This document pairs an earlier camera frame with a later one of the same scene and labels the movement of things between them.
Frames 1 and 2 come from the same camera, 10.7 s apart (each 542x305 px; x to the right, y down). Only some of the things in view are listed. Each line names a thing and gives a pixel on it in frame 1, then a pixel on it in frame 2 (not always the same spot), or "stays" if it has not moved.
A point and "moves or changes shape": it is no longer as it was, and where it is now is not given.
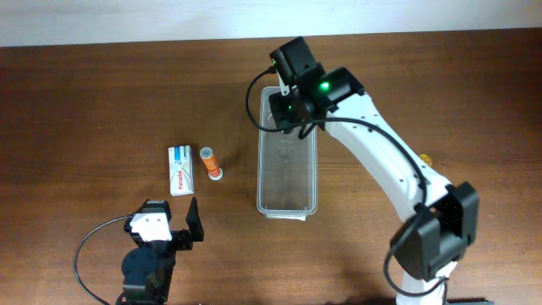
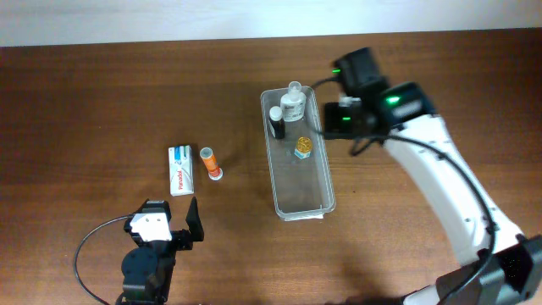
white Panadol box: x=181 y=170 stays
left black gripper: x=182 y=238 stays
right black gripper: x=282 y=108 -> x=332 y=120
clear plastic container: x=287 y=167 moves or changes shape
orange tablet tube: x=210 y=163 stays
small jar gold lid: x=426 y=158 moves or changes shape
